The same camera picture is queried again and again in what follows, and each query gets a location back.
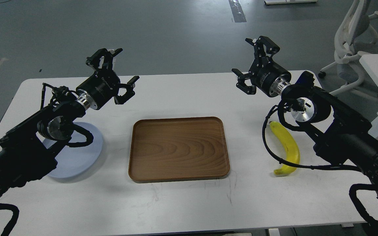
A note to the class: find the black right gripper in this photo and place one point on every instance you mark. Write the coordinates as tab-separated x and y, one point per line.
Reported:
262	76

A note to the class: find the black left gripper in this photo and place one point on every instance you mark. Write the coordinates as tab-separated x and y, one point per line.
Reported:
102	86

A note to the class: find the yellow banana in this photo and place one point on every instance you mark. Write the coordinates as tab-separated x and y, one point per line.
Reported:
292	152

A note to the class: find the light blue plate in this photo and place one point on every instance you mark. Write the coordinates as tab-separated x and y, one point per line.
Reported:
74	161

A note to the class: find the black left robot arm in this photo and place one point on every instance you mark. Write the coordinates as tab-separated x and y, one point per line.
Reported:
29	149

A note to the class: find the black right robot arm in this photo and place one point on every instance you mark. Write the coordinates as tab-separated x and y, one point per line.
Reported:
340	134

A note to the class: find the white table base on floor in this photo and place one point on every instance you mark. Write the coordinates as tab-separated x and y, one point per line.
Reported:
277	2

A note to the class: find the brown wooden tray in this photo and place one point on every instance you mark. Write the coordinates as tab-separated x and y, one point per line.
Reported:
178	149

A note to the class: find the white office chair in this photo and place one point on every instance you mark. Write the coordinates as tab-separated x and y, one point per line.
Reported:
354	38

